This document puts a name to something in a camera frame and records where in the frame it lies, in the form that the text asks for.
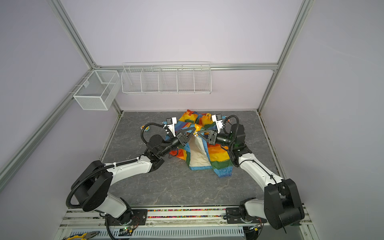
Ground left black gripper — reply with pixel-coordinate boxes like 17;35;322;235
159;127;196;158

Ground rainbow striped jacket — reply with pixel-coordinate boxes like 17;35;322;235
170;110;233;178

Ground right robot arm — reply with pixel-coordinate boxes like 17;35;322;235
197;115;305;230

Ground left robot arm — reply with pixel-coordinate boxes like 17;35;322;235
66;123;196;225

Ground white mesh box basket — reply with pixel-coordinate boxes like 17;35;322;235
74;70;121;111

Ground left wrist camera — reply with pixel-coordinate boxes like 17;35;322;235
164;117;177;138

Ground white wire shelf basket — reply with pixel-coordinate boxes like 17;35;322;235
121;62;212;94

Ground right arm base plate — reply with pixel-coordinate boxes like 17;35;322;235
223;207;267;224

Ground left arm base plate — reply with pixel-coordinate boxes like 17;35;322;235
107;209;148;226

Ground white slotted cable duct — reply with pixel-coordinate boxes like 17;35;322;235
69;226;245;239

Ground yellow handled pliers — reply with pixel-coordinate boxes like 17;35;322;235
64;231;100;240

